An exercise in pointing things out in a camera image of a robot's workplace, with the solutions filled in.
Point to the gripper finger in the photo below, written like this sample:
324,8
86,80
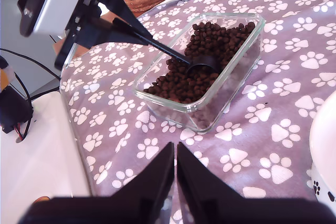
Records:
199,187
118,3
105,33
152,182

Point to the square glass food container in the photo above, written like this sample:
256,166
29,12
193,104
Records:
202,121

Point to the black plastic measuring scoop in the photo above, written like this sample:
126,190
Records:
204,62

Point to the brown cat food kibble pile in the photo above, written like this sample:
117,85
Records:
183,85

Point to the white paw print cat bowl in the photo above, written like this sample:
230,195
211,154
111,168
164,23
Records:
323,134

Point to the yellow connector with tape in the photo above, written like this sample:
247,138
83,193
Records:
4,77

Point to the white base board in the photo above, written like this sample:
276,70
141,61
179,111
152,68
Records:
39,155

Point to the black electronics box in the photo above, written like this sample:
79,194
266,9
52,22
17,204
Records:
13,111

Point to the purple paw print cloth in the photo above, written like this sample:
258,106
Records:
275,64

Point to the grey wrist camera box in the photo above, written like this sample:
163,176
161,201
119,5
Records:
60,1

